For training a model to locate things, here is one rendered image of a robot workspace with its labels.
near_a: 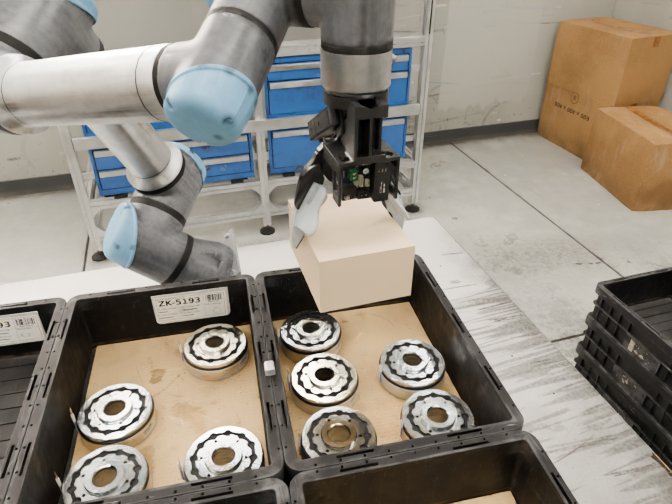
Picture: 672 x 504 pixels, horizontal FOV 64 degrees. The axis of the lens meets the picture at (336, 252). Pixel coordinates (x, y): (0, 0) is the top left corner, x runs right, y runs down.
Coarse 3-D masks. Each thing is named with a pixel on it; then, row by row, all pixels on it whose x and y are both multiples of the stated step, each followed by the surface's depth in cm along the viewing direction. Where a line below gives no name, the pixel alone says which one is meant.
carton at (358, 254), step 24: (336, 216) 71; (360, 216) 71; (384, 216) 71; (312, 240) 66; (336, 240) 66; (360, 240) 66; (384, 240) 66; (408, 240) 66; (312, 264) 66; (336, 264) 63; (360, 264) 64; (384, 264) 65; (408, 264) 66; (312, 288) 68; (336, 288) 65; (360, 288) 66; (384, 288) 67; (408, 288) 68
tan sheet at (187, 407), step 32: (96, 352) 91; (128, 352) 91; (160, 352) 91; (96, 384) 85; (160, 384) 85; (192, 384) 85; (224, 384) 85; (256, 384) 85; (160, 416) 80; (192, 416) 80; (224, 416) 80; (256, 416) 80; (160, 448) 75; (160, 480) 71
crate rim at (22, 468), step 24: (144, 288) 89; (168, 288) 89; (72, 312) 84; (264, 360) 75; (48, 384) 74; (264, 384) 72; (264, 408) 68; (24, 456) 62; (24, 480) 60; (216, 480) 60; (240, 480) 60
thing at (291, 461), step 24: (264, 288) 89; (432, 288) 90; (264, 312) 84; (456, 312) 84; (264, 336) 80; (480, 360) 75; (504, 408) 69; (288, 432) 65; (456, 432) 65; (480, 432) 65; (288, 456) 62; (336, 456) 63; (360, 456) 62
